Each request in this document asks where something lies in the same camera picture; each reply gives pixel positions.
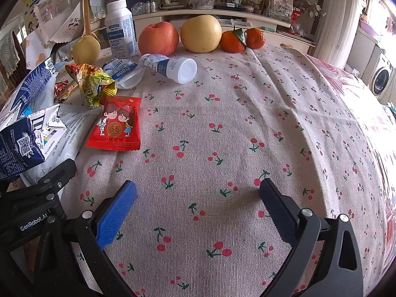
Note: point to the small yellow pear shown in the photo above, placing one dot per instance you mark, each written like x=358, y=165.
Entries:
x=86, y=51

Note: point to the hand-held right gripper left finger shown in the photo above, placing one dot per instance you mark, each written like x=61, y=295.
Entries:
x=117, y=213

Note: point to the orange print table cloth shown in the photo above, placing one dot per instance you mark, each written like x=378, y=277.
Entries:
x=38, y=49

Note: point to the white washing machine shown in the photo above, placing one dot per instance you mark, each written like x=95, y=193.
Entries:
x=382, y=74

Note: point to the red apple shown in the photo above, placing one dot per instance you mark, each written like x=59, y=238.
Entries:
x=158, y=38

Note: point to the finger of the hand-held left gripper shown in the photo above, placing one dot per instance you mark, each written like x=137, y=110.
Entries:
x=58, y=173

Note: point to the white plastic pouch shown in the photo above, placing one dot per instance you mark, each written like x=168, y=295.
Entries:
x=125, y=72

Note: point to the white television cabinet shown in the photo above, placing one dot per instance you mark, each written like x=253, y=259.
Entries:
x=216, y=17

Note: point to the yellow green wrapper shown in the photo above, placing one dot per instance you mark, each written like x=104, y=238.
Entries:
x=92, y=88

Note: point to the plastic bag with packets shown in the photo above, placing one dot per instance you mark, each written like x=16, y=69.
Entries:
x=280, y=6

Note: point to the red cartoon candy packet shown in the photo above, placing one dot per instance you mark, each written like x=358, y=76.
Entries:
x=116, y=123

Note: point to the plain tangerine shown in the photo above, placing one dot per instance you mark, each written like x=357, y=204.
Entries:
x=256, y=38

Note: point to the tangerine with green leaf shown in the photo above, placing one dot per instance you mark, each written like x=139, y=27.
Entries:
x=230, y=41

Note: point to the small red wrapper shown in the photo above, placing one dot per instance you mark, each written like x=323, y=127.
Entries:
x=60, y=88

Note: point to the white printed mail pouch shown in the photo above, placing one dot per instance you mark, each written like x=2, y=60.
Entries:
x=77, y=130

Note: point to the white mesh food cover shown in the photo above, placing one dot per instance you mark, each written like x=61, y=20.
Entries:
x=58, y=9

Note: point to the large yellow pear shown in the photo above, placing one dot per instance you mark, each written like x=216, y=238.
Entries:
x=201, y=34

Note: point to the white supplement bottle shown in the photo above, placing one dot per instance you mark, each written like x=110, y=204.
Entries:
x=120, y=31

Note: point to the cherry print tablecloth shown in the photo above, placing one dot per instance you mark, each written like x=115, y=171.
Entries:
x=216, y=130

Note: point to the pink floral cloth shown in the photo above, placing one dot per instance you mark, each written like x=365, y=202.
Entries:
x=355, y=92

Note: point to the green lace chair cover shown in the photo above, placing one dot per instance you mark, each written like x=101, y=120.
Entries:
x=97, y=3

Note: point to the small white drink bottle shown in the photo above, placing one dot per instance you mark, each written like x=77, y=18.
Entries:
x=176, y=68

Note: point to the artificial flowers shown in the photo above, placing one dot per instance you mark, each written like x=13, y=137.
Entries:
x=309, y=7

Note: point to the curved light wooden chair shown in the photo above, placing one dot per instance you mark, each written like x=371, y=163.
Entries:
x=87, y=21

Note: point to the white curtain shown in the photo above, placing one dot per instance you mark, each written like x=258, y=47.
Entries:
x=337, y=15

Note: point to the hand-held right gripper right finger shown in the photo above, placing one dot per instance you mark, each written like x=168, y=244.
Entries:
x=278, y=213

